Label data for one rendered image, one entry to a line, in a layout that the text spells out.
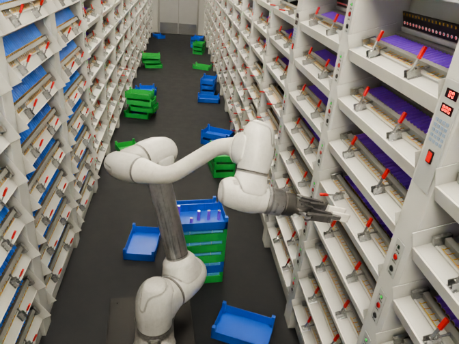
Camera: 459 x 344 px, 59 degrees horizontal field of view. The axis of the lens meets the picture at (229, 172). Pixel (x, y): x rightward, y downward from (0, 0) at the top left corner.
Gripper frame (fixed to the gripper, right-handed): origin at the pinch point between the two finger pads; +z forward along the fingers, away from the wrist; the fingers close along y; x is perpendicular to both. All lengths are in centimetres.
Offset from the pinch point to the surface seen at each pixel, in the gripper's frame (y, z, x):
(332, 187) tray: -35.3, 14.1, -7.3
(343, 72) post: -42, 2, 39
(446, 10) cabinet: -20, 16, 68
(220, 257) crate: -79, -9, -88
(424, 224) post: 27.6, 7.2, 17.0
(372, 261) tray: 11.3, 12.1, -8.6
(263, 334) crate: -39, 16, -103
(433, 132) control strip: 21.1, 1.0, 39.6
